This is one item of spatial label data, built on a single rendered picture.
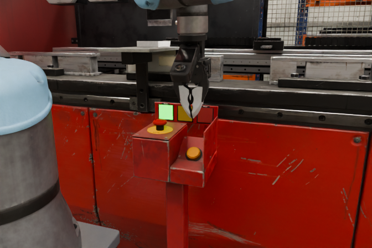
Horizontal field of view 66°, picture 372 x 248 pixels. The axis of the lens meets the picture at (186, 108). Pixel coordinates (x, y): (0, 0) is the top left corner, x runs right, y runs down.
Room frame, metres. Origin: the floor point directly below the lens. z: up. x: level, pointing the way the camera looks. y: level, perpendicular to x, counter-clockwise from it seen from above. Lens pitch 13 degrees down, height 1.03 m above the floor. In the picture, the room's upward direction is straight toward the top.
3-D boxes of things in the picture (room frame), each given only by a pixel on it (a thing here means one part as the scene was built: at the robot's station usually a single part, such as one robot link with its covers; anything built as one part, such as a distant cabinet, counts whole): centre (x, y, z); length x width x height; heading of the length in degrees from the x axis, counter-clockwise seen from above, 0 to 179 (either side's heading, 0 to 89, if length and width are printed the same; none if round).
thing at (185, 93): (0.75, -0.01, 0.87); 0.06 x 0.03 x 0.09; 162
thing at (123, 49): (1.02, 0.15, 1.00); 0.26 x 0.18 x 0.01; 161
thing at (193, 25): (0.73, -0.01, 1.06); 0.08 x 0.08 x 0.05
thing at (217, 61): (1.14, 0.05, 0.92); 0.39 x 0.06 x 0.10; 71
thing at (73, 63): (1.34, 0.62, 0.92); 0.50 x 0.06 x 0.10; 71
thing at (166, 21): (1.16, 0.10, 1.13); 0.10 x 0.02 x 0.10; 71
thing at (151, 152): (0.77, 0.03, 0.75); 0.20 x 0.16 x 0.18; 72
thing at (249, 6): (1.72, 0.16, 1.12); 1.13 x 0.02 x 0.44; 71
